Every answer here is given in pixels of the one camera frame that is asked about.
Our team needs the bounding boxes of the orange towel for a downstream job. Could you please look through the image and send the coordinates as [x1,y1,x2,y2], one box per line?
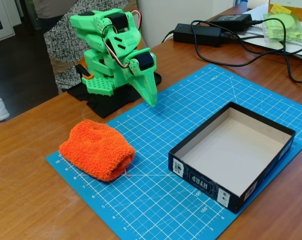
[59,119,136,183]

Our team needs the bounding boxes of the black cardboard box tray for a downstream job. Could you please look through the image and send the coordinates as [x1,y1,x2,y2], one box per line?
[168,101,297,215]

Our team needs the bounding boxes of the black and orange clamp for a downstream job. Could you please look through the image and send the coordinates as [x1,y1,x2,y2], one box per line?
[75,63,94,81]

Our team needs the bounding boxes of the large black power adapter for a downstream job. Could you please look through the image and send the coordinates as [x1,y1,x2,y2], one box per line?
[172,23,223,48]

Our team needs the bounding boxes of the person in speckled garment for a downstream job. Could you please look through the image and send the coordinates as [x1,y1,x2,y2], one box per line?
[32,0,139,95]

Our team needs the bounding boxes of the slim black power adapter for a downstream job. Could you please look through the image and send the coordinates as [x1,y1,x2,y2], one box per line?
[210,13,253,32]

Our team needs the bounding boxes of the blue cutting mat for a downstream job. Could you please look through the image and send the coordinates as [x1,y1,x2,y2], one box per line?
[45,63,302,240]

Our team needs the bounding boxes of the plastic bag of green parts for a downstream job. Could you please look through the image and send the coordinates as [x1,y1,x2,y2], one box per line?
[262,11,302,42]

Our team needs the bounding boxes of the yellow sticky note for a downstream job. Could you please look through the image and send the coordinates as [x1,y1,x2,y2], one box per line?
[270,2,292,15]

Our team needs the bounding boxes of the white framed glass door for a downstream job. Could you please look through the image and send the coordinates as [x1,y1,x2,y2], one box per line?
[0,0,16,46]

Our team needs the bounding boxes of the white paper sheets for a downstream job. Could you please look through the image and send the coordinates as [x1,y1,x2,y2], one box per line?
[237,7,302,63]

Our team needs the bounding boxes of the white thin cable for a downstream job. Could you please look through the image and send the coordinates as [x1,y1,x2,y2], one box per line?
[161,29,176,44]

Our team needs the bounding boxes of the white red servo wire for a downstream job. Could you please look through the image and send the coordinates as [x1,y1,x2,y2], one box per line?
[101,8,143,70]

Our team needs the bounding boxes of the long black power cable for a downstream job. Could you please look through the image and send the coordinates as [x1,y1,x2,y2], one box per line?
[190,19,302,84]

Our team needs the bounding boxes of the short black power cable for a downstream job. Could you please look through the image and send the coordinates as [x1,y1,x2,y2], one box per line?
[219,30,302,55]

